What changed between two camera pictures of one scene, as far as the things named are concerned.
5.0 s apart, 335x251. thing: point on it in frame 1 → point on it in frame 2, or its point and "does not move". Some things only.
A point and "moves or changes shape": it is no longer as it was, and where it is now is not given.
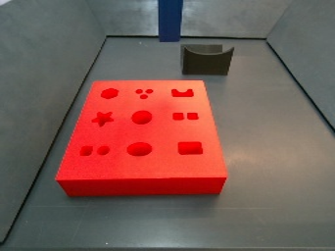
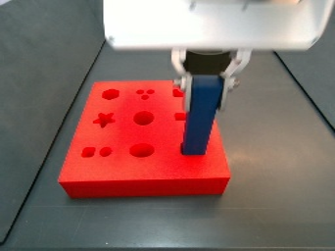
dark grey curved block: x=205 y=60 does not move
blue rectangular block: x=169 y=20 moves or changes shape
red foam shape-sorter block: x=145 y=141 does not move
